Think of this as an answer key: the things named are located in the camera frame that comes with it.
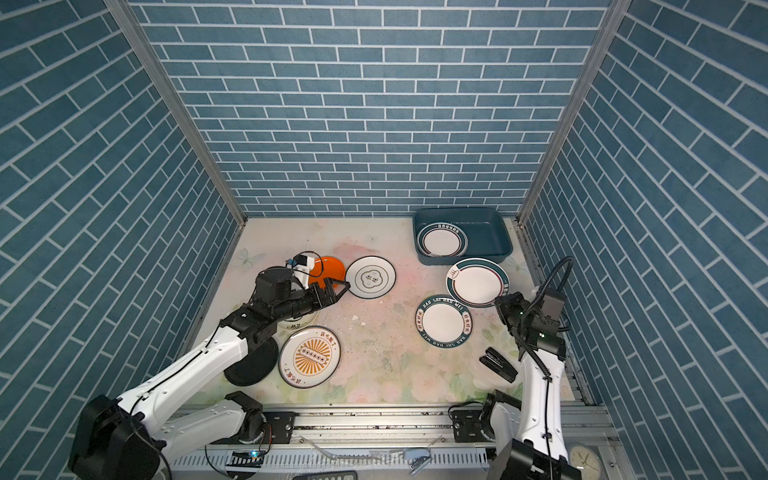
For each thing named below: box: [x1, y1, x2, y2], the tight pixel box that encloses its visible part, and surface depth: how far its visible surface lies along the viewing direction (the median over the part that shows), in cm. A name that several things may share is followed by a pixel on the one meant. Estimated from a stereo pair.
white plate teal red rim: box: [417, 222, 469, 258], surface depth 115 cm
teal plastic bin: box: [413, 207, 514, 265], surface depth 118 cm
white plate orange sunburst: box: [278, 326, 341, 389], surface depth 86 cm
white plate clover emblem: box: [345, 255, 397, 300], surface depth 105 cm
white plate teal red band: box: [446, 258, 511, 308], surface depth 88 cm
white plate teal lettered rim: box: [415, 294, 473, 349], surface depth 95 cm
